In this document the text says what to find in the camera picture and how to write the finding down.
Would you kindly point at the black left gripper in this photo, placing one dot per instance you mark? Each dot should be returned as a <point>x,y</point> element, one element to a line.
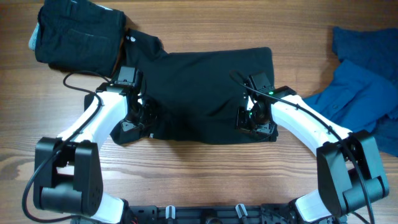
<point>150,115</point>

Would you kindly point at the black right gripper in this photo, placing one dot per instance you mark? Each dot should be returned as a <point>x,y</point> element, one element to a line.
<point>243,126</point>

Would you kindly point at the black t-shirt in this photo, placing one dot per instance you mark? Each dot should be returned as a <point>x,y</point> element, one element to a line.
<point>195,98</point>

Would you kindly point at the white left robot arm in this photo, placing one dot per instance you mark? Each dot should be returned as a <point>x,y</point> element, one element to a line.
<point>67,176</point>

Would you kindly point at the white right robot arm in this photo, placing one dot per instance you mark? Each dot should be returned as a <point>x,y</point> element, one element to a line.
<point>350,172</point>

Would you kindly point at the blue polo shirt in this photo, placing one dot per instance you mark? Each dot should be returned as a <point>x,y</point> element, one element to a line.
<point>356,98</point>

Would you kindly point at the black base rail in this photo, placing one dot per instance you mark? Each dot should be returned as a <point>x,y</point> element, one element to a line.
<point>270,213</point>

